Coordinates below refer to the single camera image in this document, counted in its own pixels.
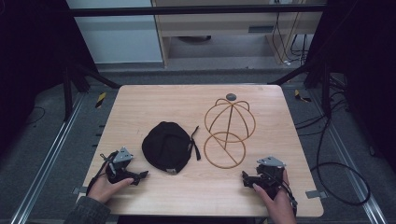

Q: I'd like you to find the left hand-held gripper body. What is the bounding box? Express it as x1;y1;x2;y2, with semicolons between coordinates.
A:
106;146;135;185

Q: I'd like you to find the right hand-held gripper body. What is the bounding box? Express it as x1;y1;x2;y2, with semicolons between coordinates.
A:
255;155;288;201

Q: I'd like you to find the person's left hand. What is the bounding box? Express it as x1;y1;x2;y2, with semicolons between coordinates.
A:
86;176;135;205

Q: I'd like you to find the person's right hand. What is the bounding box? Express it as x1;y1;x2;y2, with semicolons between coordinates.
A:
252;169;298;224

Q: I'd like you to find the black cap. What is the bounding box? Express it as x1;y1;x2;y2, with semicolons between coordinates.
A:
141;120;202;176

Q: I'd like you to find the yellow black striped tape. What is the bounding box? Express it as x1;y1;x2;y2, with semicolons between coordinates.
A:
293;89;312;104
94;91;107;109

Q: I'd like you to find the white cabinet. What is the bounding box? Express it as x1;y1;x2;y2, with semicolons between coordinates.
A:
65;0;164;65

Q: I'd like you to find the light wooden desk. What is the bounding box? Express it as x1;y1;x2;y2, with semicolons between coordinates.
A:
150;0;327;67

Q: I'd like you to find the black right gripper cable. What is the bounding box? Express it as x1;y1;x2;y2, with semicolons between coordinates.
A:
266;170;299;217

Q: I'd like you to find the gold wire hat stand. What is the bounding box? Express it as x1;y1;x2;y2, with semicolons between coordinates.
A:
203;98;257;170

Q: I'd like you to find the long black floor cable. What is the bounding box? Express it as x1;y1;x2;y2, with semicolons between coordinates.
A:
293;92;372;206

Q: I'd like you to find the aluminium floor rail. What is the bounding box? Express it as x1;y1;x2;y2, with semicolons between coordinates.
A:
307;90;389;224
10;92;86;224

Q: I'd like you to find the black hanging cables bundle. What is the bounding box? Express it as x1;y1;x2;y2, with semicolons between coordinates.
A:
271;0;310;66

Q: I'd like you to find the black metal frame bar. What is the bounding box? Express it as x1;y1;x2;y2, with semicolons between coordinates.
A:
67;4;328;18

